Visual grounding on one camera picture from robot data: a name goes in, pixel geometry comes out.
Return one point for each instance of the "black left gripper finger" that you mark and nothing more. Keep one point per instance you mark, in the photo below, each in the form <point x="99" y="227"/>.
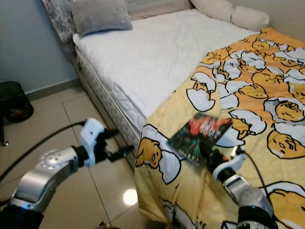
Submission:
<point x="122" y="152"/>
<point x="110" y="132"/>

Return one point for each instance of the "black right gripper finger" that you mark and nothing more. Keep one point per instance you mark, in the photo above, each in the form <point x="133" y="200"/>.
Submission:
<point x="206" y="151"/>

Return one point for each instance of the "dark green red book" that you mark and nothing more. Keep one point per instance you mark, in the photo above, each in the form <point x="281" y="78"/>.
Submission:
<point x="200" y="136"/>

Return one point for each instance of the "grey pillow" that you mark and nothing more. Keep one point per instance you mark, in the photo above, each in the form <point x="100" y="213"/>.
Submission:
<point x="100" y="16"/>

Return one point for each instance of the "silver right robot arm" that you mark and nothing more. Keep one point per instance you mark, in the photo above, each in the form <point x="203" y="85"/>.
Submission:
<point x="252" y="200"/>

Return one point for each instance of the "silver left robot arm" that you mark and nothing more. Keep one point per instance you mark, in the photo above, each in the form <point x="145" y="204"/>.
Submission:
<point x="47" y="171"/>

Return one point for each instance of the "black stool leg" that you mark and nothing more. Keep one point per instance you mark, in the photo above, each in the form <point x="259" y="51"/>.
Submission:
<point x="5" y="142"/>

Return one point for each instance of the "grey robot foot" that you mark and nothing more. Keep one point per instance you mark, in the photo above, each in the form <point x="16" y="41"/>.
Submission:
<point x="107" y="225"/>

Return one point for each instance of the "white quilted mattress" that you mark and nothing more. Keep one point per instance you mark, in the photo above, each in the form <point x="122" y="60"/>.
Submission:
<point x="147" y="62"/>

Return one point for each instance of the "yellow cartoon print blanket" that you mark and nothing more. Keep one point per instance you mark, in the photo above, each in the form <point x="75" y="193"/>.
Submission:
<point x="257" y="86"/>

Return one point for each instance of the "black mesh waste bin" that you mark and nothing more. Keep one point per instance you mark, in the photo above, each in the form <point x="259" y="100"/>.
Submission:
<point x="16" y="102"/>

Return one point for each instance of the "printed grey headboard cushion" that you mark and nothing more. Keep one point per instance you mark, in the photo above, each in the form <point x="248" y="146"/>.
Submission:
<point x="59" y="19"/>

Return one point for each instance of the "beige bolster pillow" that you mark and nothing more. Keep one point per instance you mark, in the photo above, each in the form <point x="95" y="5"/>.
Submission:
<point x="248" y="19"/>

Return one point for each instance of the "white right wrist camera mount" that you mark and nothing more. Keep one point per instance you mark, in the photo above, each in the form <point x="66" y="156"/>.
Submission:
<point x="231" y="164"/>

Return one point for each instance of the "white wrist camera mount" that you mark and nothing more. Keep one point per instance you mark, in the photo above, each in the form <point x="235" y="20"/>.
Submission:
<point x="91" y="136"/>
<point x="231" y="164"/>

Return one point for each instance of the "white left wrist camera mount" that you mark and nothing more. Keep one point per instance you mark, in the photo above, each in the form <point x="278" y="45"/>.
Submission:
<point x="91" y="136"/>

